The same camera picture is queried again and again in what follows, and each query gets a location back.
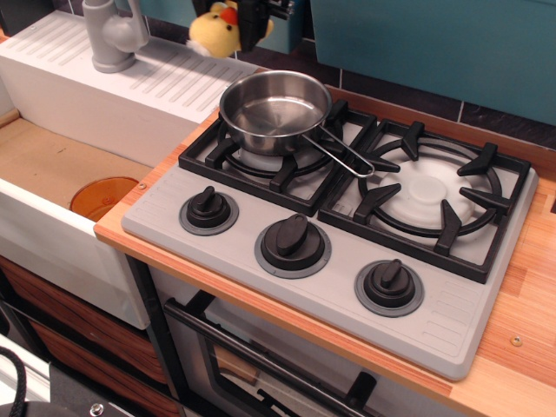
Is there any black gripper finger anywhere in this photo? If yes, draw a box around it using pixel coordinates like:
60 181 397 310
192 0 215 17
237 0 274 53

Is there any yellow stuffed duck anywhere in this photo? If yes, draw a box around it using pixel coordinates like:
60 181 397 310
186 0 275 59

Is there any stainless steel pan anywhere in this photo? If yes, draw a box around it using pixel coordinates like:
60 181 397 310
219 70 375 179

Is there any black left stove knob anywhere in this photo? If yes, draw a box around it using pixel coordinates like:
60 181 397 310
178 186 239 236

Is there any black stove knob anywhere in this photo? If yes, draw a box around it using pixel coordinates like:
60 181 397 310
178 186 239 236
354 259 425 318
255 214 332 280

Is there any black middle stove knob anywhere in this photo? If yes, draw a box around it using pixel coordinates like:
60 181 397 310
255 214 332 280

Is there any grey toy stove top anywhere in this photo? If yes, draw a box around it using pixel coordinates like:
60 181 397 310
120 81 539 382

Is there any black right stove knob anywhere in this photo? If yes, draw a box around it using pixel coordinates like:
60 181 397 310
354 259 425 318

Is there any grey toy faucet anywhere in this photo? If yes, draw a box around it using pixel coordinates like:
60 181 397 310
83 0 149 74

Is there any black left burner grate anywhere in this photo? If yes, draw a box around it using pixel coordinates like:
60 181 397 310
178 100 377 216

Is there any black burner grate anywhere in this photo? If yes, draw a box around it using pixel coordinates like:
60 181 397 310
178 100 377 216
318 120 538 284

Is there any white toy sink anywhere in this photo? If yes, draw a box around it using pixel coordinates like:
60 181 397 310
1 11 255 329

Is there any orange plastic bowl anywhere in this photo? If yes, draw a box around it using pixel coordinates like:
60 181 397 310
69 176 138 222

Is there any black right burner grate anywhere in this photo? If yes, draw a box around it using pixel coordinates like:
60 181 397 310
318 120 538 284

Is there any toy oven door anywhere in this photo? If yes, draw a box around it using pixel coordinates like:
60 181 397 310
162 291 446 416

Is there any wooden drawer front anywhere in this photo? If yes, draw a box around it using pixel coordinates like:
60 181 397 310
1 258 183 416

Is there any black braided cable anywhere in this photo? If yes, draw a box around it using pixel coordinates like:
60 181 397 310
0 347 28 417

